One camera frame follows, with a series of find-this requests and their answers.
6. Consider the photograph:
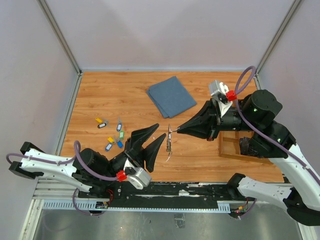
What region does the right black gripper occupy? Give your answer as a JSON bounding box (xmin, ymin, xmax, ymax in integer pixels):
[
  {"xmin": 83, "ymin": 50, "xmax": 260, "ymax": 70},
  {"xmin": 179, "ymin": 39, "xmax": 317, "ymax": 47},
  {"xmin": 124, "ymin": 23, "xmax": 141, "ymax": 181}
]
[{"xmin": 176, "ymin": 96, "xmax": 260, "ymax": 141}]

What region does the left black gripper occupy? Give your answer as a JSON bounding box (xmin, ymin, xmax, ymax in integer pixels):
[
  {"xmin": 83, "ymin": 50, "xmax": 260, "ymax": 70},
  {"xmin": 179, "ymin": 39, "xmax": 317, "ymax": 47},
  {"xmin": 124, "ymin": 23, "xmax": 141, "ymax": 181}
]
[{"xmin": 99, "ymin": 123, "xmax": 168, "ymax": 186}]

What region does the silver metal keyring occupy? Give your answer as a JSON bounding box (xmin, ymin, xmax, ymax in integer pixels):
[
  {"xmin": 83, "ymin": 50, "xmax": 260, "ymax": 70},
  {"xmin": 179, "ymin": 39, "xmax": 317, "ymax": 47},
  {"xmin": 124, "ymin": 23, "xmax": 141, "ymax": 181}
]
[{"xmin": 166, "ymin": 124, "xmax": 179, "ymax": 157}]

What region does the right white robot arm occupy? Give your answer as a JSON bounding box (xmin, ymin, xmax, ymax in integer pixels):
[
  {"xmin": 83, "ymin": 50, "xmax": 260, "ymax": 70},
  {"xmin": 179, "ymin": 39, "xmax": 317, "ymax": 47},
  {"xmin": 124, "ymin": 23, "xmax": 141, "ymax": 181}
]
[{"xmin": 177, "ymin": 90, "xmax": 320, "ymax": 226}]

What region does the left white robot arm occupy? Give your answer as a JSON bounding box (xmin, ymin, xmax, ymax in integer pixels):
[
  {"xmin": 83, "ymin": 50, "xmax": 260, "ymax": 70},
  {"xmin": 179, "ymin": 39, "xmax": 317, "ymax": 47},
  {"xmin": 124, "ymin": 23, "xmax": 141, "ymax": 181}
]
[{"xmin": 6, "ymin": 123, "xmax": 167, "ymax": 198}]

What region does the dark blue key tag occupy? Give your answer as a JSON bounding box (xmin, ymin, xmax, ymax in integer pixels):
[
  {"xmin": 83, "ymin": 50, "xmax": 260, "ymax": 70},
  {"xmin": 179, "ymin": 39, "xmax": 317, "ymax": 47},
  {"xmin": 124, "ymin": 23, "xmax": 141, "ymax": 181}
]
[{"xmin": 117, "ymin": 141, "xmax": 124, "ymax": 148}]

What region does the green key tag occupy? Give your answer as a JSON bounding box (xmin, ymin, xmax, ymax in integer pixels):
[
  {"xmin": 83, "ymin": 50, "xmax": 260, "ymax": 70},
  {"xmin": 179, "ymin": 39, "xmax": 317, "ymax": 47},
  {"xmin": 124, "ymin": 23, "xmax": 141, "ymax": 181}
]
[{"xmin": 119, "ymin": 131, "xmax": 125, "ymax": 139}]

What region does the light blue key tag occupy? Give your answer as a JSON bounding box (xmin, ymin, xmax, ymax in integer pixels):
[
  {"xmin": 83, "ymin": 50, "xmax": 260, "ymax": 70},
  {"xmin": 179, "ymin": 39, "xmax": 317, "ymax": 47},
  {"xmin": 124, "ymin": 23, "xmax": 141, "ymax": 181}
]
[{"xmin": 116, "ymin": 123, "xmax": 122, "ymax": 132}]

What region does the wooden compartment tray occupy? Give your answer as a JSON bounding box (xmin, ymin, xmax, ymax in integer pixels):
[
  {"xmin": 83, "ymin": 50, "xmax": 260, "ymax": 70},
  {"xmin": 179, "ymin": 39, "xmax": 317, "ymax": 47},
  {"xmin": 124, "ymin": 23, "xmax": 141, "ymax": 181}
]
[{"xmin": 218, "ymin": 131, "xmax": 273, "ymax": 165}]

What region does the folded blue cloth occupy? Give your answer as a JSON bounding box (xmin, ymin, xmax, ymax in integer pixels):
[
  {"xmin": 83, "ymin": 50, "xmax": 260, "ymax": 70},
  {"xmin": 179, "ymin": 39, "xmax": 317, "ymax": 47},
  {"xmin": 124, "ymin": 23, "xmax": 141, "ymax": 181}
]
[{"xmin": 146, "ymin": 76, "xmax": 197, "ymax": 119}]

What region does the dark rolled tie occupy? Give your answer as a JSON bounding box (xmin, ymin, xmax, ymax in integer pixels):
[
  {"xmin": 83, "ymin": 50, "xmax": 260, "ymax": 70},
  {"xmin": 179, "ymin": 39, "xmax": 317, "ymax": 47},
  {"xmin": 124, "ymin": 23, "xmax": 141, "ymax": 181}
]
[{"xmin": 239, "ymin": 137, "xmax": 258, "ymax": 157}]

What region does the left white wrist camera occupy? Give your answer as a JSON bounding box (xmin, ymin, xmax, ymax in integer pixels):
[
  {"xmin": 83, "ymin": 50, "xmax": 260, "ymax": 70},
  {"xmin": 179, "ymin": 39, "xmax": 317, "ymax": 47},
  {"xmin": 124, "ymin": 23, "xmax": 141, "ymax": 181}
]
[{"xmin": 124, "ymin": 167, "xmax": 152, "ymax": 190}]

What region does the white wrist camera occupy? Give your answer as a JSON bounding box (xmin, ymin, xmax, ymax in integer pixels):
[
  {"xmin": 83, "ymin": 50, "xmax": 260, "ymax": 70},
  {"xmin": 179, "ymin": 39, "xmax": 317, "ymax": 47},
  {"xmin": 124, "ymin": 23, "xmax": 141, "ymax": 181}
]
[
  {"xmin": 208, "ymin": 80, "xmax": 233, "ymax": 118},
  {"xmin": 124, "ymin": 167, "xmax": 152, "ymax": 190}
]

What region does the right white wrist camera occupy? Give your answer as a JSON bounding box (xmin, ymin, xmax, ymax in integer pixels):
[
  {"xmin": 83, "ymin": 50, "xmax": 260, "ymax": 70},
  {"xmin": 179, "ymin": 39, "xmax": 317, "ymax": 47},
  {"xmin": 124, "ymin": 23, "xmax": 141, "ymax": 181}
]
[{"xmin": 208, "ymin": 80, "xmax": 233, "ymax": 118}]

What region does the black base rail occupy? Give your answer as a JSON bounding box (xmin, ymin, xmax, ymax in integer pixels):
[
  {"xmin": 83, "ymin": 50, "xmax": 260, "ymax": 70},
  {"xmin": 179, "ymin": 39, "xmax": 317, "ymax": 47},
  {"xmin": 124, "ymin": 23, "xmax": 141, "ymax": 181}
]
[{"xmin": 76, "ymin": 182, "xmax": 254, "ymax": 213}]

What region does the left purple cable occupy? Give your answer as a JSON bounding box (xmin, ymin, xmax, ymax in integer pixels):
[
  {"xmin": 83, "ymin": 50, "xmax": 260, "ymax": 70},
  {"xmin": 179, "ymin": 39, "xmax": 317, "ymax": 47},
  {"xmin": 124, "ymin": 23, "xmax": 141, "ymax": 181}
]
[{"xmin": 6, "ymin": 140, "xmax": 121, "ymax": 181}]

